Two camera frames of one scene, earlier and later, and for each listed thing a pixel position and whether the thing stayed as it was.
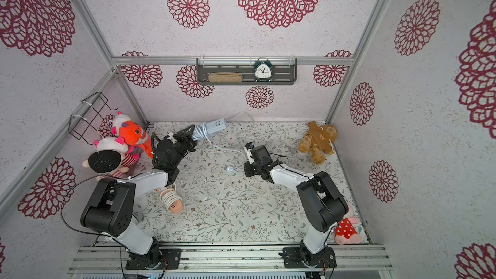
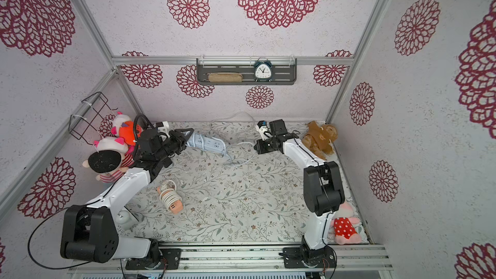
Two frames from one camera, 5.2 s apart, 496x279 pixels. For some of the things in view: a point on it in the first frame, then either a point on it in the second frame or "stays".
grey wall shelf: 285,71 stays
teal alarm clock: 263,70 stays
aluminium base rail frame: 230,259 stays
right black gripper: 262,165 -> 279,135
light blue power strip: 204,130 -> 203,141
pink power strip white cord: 171,200 stays
